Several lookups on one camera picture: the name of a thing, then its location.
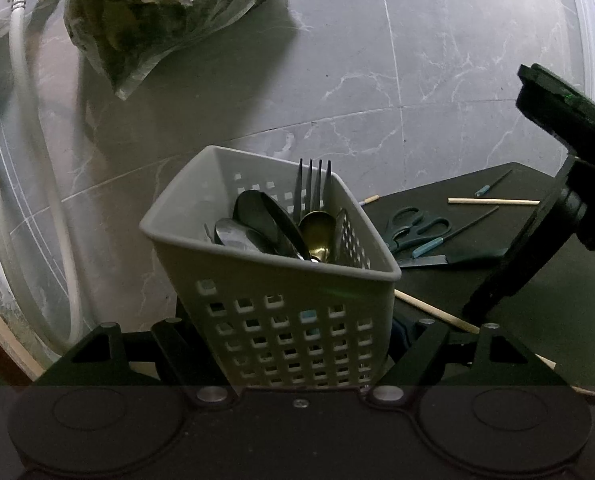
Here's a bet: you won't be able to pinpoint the large dark spoon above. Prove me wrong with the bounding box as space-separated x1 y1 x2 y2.
233 190 311 261

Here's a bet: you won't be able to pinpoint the purple banded bamboo chopstick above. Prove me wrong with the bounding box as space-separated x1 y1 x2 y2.
359 195 380 206

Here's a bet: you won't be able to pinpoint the brown wooden door frame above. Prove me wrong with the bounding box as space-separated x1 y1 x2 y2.
0 315 46 387

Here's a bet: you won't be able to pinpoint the black steel fork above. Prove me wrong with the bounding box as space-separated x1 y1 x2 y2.
292 159 332 224

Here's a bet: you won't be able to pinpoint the long bamboo chopstick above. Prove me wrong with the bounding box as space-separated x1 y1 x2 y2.
447 197 540 207

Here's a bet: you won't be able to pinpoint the green handled kitchen knife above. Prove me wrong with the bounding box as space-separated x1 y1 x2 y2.
396 247 508 268

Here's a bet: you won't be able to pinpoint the white hose from tap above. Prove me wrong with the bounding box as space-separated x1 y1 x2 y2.
7 0 86 351

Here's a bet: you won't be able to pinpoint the teal handled thin skewer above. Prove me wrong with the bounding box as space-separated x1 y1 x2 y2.
474 169 513 197

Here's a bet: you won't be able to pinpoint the plastic bag of leaves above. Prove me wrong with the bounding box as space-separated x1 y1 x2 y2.
64 0 264 100

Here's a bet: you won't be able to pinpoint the steel spoon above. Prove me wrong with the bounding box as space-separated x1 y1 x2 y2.
215 218 273 254

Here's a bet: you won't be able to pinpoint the teal handled black skewer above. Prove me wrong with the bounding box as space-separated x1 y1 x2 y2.
411 206 499 259

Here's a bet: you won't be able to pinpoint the white perforated utensil basket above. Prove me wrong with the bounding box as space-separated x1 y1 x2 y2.
140 145 401 388

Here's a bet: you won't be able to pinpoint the dark green scissors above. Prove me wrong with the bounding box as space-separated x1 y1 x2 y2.
383 206 453 255

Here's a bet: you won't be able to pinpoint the gold spoon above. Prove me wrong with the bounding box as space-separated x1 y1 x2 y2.
299 210 337 262

